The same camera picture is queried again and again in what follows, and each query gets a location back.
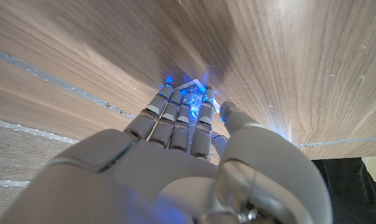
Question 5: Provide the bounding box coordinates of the beige striped curtain backdrop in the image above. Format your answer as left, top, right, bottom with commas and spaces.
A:
0, 117, 80, 224

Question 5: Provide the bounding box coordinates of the grey tape outline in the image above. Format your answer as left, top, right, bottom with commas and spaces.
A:
0, 44, 137, 121

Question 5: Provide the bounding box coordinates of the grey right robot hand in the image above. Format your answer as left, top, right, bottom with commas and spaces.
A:
0, 85, 333, 224

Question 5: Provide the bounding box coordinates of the person's black trouser leg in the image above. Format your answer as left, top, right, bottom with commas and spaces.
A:
311, 157, 376, 224

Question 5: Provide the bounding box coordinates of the one dollar bill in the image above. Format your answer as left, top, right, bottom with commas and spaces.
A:
174, 78, 221, 121

